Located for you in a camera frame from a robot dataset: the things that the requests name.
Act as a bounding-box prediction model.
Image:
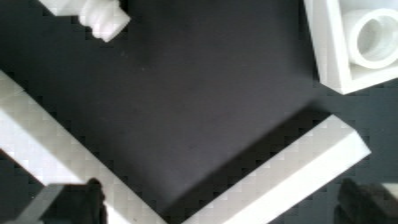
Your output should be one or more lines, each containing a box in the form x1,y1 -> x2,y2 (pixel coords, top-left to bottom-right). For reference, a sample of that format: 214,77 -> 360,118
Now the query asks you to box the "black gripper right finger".
335,179 -> 398,224

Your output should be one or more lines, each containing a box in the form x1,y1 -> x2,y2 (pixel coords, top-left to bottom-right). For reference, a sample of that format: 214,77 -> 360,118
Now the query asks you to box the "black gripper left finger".
17,178 -> 109,224

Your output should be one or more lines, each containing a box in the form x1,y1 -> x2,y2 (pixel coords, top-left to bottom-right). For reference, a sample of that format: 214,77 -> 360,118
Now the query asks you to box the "white square tabletop part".
305,0 -> 398,94

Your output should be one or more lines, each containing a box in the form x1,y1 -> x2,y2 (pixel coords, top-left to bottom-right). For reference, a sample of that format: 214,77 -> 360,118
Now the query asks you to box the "white table leg with tag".
40,0 -> 130,42

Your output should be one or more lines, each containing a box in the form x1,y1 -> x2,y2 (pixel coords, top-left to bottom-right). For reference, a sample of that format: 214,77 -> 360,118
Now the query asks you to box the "white fence right segment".
184,115 -> 372,224

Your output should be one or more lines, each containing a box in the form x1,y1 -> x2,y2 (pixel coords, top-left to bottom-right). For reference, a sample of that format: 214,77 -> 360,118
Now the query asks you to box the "white fence segment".
0,71 -> 168,224
184,115 -> 372,224

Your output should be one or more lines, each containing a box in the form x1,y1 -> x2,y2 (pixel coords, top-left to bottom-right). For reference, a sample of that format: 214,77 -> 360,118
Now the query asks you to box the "white fence left segment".
0,71 -> 168,224

